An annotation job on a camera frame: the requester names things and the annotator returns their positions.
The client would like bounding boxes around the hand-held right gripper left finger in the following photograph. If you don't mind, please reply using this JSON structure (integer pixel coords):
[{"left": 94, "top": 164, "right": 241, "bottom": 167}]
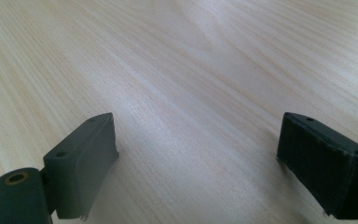
[{"left": 42, "top": 112, "right": 120, "bottom": 221}]

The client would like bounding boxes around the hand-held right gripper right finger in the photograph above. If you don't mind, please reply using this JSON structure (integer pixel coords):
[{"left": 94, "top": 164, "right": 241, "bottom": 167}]
[{"left": 276, "top": 111, "right": 358, "bottom": 220}]

